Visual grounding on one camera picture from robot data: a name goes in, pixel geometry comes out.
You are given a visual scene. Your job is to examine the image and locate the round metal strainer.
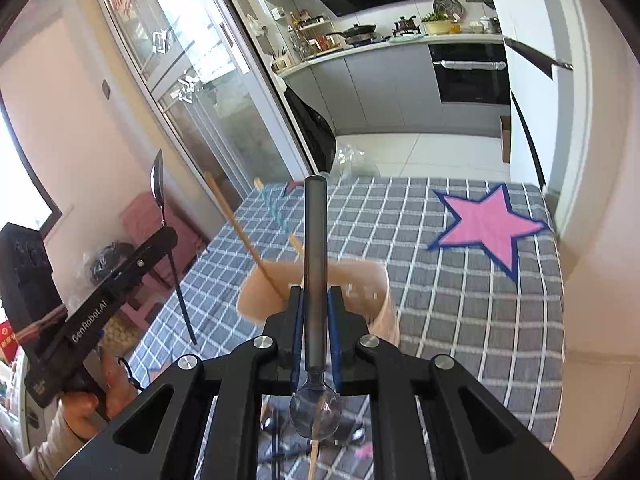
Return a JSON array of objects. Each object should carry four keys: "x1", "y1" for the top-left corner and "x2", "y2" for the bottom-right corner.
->
[{"x1": 432, "y1": 0, "x2": 466, "y2": 20}]

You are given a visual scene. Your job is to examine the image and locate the plain wooden chopstick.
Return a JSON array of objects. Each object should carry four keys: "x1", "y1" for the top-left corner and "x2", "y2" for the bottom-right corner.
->
[
  {"x1": 205, "y1": 171, "x2": 287, "y2": 302},
  {"x1": 307, "y1": 400, "x2": 323, "y2": 480}
]

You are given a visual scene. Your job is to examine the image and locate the cardboard box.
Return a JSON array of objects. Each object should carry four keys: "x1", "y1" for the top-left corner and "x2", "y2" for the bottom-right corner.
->
[{"x1": 499, "y1": 115, "x2": 512, "y2": 163}]

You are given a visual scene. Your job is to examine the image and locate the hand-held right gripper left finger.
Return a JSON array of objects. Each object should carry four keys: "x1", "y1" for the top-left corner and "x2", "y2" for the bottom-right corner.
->
[{"x1": 54, "y1": 284, "x2": 305, "y2": 480}]

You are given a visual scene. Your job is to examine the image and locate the pink plastic stool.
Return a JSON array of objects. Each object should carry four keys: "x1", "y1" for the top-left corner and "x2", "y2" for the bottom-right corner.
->
[{"x1": 121, "y1": 191, "x2": 210, "y2": 331}]

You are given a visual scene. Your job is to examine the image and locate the clear plastic bag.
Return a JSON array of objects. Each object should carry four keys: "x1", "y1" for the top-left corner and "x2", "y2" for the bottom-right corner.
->
[{"x1": 330, "y1": 144, "x2": 381, "y2": 178}]

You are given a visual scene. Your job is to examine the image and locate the black frying pan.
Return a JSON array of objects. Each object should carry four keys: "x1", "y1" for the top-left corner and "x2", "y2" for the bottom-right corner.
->
[{"x1": 326, "y1": 23, "x2": 378, "y2": 45}]

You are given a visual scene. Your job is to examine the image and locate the spice rack with bottles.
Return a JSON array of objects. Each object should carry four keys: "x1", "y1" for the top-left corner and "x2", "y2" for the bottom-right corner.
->
[{"x1": 287, "y1": 10, "x2": 333, "y2": 58}]

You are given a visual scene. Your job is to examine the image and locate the glass sliding door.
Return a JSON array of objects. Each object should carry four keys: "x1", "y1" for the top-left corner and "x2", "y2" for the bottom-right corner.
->
[{"x1": 75, "y1": 0, "x2": 321, "y2": 201}]

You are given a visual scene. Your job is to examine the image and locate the white refrigerator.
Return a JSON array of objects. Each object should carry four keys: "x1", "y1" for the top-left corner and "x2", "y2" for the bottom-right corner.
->
[{"x1": 477, "y1": 0, "x2": 591, "y2": 241}]

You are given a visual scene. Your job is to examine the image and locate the steel spoon with dark handle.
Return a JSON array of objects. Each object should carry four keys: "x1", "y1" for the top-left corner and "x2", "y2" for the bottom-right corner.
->
[{"x1": 289, "y1": 175, "x2": 345, "y2": 440}]

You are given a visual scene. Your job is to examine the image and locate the wooden chopstick with blue pattern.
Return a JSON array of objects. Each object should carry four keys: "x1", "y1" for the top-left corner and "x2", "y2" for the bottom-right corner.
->
[{"x1": 253, "y1": 177, "x2": 286, "y2": 228}]

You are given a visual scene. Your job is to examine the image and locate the steel spoon with black handle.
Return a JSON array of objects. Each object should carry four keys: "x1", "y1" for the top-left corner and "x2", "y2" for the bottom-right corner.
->
[{"x1": 149, "y1": 149, "x2": 198, "y2": 346}]

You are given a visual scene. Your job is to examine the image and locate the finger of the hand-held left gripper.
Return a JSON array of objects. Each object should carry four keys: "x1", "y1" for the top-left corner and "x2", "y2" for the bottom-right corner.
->
[{"x1": 102, "y1": 226, "x2": 179, "y2": 309}]

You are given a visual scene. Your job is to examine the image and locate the grey kitchen cabinets with counter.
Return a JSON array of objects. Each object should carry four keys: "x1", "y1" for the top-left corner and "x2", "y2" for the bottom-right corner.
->
[{"x1": 276, "y1": 34, "x2": 512, "y2": 137}]

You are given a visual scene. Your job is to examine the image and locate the black built-in oven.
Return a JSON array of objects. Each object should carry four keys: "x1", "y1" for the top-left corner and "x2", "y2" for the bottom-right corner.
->
[{"x1": 428, "y1": 42, "x2": 511, "y2": 107}]

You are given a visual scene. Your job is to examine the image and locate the yellow bowl with greens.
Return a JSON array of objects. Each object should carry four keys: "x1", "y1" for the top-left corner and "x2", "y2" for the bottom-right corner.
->
[{"x1": 421, "y1": 12, "x2": 451, "y2": 36}]

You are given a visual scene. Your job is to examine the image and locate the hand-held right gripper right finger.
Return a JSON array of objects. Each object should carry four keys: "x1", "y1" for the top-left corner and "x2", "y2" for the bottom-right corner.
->
[{"x1": 327, "y1": 285, "x2": 575, "y2": 480}]

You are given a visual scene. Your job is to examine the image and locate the person's left hand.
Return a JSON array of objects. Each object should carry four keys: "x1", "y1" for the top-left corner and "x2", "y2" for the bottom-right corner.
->
[{"x1": 56, "y1": 350, "x2": 135, "y2": 438}]

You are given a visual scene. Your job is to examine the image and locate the black cable bundle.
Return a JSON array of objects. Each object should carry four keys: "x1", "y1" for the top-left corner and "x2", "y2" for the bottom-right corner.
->
[{"x1": 82, "y1": 242, "x2": 136, "y2": 281}]

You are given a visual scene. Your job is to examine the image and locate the bright window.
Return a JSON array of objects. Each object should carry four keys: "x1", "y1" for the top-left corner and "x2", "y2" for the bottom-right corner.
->
[{"x1": 0, "y1": 95, "x2": 63, "y2": 241}]

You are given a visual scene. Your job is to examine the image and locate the grey checked tablecloth with star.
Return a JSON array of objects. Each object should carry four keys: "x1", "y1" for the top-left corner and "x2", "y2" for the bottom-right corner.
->
[{"x1": 127, "y1": 176, "x2": 566, "y2": 480}]

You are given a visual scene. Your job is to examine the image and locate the black garbage bag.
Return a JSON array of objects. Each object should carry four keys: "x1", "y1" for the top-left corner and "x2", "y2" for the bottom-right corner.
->
[{"x1": 283, "y1": 86, "x2": 337, "y2": 173}]

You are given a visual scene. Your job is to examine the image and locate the beige plastic utensil holder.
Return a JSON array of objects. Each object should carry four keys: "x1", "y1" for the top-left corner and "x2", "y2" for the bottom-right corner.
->
[{"x1": 236, "y1": 257, "x2": 401, "y2": 348}]

